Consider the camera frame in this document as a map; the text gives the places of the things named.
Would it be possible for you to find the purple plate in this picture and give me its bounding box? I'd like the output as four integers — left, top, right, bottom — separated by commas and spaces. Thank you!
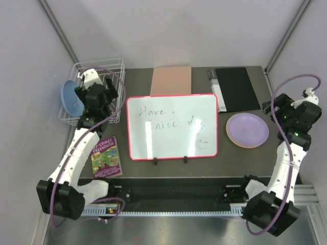
226, 113, 269, 137

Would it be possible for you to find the pink plate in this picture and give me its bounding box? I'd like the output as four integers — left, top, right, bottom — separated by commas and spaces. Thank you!
230, 134, 268, 149

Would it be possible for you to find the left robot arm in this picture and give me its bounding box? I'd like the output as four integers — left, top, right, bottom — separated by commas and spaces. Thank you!
36, 78, 118, 220

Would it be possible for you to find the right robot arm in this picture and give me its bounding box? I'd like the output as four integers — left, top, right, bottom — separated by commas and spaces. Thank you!
238, 90, 322, 237

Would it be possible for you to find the blue plate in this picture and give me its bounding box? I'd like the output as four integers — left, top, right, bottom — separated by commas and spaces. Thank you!
60, 80, 84, 117

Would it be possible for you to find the black folder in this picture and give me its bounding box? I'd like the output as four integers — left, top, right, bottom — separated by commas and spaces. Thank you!
207, 67, 260, 113

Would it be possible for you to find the brown cardboard sheet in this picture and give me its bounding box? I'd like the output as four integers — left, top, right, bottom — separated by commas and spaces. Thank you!
150, 66, 192, 96

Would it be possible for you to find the purple treehouse children's book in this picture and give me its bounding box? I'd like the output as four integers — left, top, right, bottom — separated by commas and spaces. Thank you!
91, 136, 123, 179

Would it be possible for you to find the red framed whiteboard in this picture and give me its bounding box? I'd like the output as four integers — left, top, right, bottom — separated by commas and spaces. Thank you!
126, 94, 218, 161

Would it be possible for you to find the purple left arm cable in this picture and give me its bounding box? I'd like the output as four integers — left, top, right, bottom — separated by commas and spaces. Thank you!
50, 66, 126, 228

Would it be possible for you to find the white wire dish rack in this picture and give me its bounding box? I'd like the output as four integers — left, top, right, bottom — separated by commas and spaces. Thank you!
58, 57, 126, 127

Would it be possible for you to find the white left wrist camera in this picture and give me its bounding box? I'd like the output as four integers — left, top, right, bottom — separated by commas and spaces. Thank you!
78, 68, 103, 89

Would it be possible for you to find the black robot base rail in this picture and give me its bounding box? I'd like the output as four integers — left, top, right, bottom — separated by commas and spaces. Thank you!
79, 177, 256, 212

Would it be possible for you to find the grey slotted cable duct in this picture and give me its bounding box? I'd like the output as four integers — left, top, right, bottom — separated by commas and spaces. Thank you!
81, 205, 245, 217

